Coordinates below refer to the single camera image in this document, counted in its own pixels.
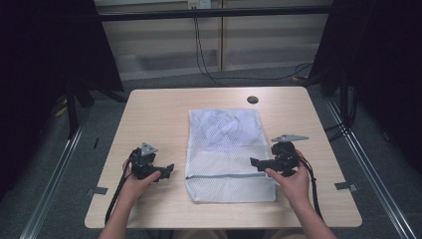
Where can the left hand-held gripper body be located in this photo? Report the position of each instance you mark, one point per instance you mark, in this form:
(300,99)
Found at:
(142,164)

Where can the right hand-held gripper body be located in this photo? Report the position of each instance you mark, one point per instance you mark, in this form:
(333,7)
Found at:
(286,159)

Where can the white mesh laundry bag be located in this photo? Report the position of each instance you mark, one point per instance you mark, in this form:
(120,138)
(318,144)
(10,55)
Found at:
(229,166)

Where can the person's left hand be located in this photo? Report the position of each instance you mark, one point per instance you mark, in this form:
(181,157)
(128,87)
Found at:
(134,187)

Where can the person's right hand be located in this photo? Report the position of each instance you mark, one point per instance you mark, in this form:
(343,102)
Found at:
(297,187)

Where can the white cloth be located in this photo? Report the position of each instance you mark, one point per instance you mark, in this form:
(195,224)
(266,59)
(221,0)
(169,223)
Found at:
(229,127)

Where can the grey tape piece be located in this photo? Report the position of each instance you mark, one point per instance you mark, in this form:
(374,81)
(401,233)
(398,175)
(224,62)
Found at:
(97,191)
(346,186)

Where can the black metal stand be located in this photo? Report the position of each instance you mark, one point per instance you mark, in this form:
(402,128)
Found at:
(72,114)

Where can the yellow object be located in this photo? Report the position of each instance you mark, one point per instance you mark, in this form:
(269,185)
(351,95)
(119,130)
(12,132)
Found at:
(60,111)

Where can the black curtain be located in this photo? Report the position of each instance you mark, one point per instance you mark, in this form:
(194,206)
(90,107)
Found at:
(381,49)
(40,66)

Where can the black horizontal bar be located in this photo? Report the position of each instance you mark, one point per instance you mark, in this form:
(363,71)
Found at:
(215,13)

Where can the aluminium floor rail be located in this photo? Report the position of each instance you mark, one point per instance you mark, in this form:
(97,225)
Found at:
(371,172)
(53,182)

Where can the white wall outlet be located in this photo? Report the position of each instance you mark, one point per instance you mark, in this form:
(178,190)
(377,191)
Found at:
(199,3)

